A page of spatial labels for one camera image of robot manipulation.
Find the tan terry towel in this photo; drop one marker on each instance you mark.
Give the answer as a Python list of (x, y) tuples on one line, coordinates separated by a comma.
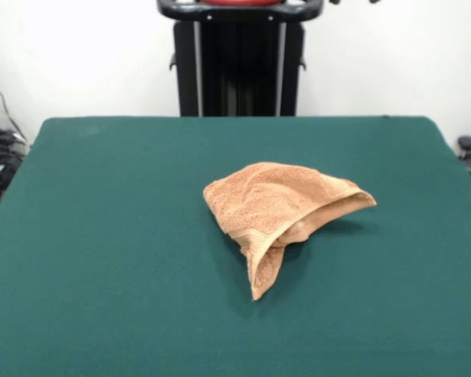
[(259, 200)]

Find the dark green table cloth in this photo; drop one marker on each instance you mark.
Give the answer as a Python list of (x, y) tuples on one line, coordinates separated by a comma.
[(102, 235)]

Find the black equipment pile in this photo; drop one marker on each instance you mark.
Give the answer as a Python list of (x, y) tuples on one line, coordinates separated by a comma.
[(0, 157)]

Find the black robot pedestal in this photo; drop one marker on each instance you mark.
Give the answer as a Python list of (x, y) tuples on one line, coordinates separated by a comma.
[(239, 59)]

